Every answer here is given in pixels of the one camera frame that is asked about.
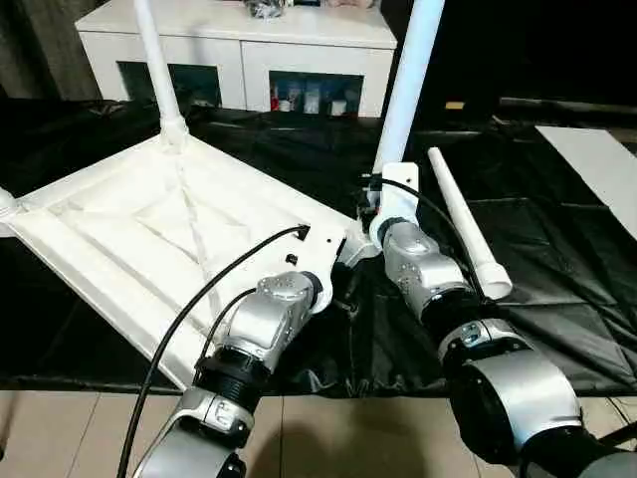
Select black metal stand frame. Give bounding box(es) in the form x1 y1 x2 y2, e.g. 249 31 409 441
595 421 637 448

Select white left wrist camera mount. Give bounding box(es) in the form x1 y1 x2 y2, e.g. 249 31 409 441
282 222 350 314

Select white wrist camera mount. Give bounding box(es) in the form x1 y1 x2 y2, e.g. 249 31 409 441
367 161 423 250
282 222 350 314

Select white flat board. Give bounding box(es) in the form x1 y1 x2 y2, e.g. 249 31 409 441
533 124 637 226

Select black work mat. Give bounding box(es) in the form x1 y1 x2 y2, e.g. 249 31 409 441
0 97 637 399

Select white cabinet with glass doors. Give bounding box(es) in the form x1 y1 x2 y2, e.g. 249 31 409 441
73 0 399 120

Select dark bundle of cables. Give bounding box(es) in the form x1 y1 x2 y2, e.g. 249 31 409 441
245 0 289 21

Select black metal rail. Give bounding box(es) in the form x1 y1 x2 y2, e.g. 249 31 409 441
499 97 637 120

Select black floor cables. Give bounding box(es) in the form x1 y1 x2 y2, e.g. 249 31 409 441
604 394 637 425

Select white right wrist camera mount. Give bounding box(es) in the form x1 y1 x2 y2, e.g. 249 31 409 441
367 161 423 250

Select white plastic table leg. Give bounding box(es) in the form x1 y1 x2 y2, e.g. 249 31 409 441
0 186 27 226
132 0 192 156
427 146 514 302
372 0 448 174

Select white plastic table top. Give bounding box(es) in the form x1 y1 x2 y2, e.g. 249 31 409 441
0 132 383 390

